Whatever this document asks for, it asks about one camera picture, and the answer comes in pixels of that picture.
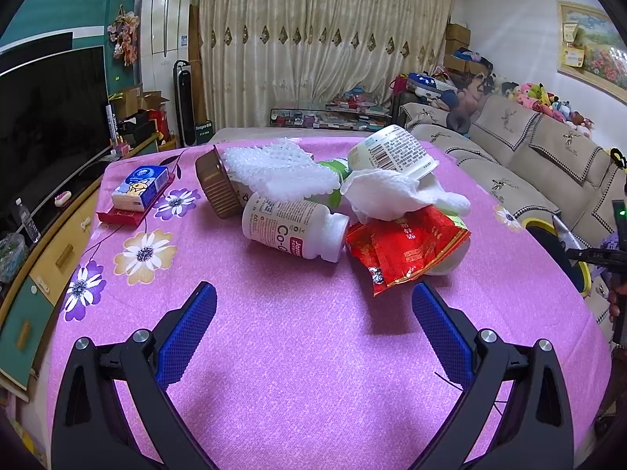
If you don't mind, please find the blue tissue pack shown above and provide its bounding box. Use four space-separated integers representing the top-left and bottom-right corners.
112 166 169 212

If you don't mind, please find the white labelled plastic cup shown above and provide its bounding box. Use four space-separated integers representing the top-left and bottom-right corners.
348 124 439 181

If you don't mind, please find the cardboard boxes stack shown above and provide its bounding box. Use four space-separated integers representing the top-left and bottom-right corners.
444 23 471 73

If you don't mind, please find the white pill bottle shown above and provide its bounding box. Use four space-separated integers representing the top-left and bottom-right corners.
241 193 350 263

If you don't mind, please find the clear water bottle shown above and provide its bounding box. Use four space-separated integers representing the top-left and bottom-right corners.
15 199 40 244

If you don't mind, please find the framed flower painting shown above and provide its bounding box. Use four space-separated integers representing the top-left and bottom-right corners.
557 1 626 102

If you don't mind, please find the yellow rimmed blue trash bin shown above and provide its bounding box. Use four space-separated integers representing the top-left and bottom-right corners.
522 217 592 297

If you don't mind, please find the white round container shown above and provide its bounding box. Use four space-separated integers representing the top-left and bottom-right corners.
425 240 471 277

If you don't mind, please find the black television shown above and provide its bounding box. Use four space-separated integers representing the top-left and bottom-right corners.
1 46 109 233

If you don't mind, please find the green white packet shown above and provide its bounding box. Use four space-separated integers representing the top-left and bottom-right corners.
312 158 351 210

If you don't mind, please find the wooden tv cabinet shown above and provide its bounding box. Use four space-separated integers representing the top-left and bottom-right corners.
0 132 163 402

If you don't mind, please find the beige sofa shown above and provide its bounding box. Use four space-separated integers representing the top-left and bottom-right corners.
397 93 627 344

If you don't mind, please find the beige patterned curtain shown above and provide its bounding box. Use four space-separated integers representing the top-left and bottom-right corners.
191 0 455 128

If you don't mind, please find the black tower fan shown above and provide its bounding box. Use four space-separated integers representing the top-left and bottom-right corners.
173 60 196 146

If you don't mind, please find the white foam net wrap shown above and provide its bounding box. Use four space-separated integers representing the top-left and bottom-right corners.
221 138 335 202

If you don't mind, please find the white tissue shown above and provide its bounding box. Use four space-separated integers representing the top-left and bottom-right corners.
340 169 471 223

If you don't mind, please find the red snack wrapper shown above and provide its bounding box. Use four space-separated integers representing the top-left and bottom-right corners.
346 206 471 295

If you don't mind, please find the red tray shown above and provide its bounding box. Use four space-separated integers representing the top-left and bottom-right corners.
96 173 174 227

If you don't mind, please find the pink floral tablecloth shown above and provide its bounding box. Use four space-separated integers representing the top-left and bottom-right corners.
47 148 611 469

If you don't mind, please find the artificial flower wall decoration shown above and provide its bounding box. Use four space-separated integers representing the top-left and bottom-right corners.
106 5 140 67

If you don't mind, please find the plush toys pile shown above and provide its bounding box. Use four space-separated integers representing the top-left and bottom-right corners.
500 81 594 138

